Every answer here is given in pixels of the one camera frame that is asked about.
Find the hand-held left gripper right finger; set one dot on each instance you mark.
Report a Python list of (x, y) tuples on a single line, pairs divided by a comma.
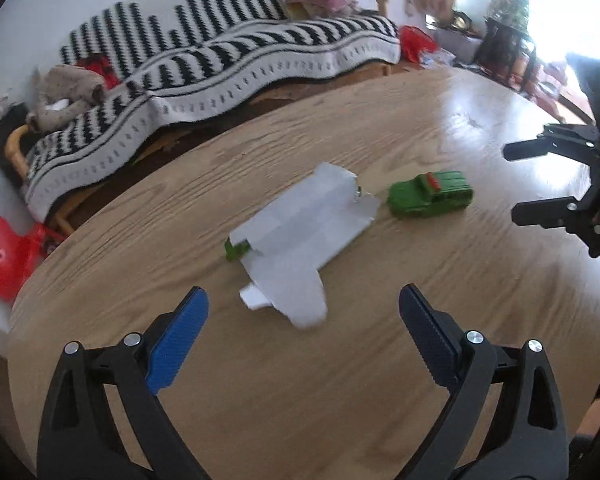
[(430, 337)]

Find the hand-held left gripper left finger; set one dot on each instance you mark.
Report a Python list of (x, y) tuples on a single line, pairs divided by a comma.
[(177, 345)]

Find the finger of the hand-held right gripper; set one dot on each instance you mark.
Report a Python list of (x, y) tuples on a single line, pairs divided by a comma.
[(540, 212), (530, 149)]

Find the white paper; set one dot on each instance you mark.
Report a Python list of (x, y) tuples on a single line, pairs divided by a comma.
[(300, 240)]

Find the dark wooden stand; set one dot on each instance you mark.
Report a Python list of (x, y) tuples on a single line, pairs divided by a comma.
[(510, 55)]

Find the small green toy car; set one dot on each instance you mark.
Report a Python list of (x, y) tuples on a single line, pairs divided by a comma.
[(235, 251)]

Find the rattan sofa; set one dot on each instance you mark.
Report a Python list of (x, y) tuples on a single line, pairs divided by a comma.
[(17, 147)]

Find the grey brown plush toy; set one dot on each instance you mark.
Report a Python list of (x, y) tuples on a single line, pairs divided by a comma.
[(65, 95)]

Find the striped black white sofa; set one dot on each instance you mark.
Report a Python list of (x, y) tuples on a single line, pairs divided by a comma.
[(230, 70)]

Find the red cloth item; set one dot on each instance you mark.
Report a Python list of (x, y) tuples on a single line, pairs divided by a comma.
[(100, 67)]

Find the red plastic bag by wall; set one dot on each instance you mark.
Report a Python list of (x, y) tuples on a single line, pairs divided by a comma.
[(415, 42)]

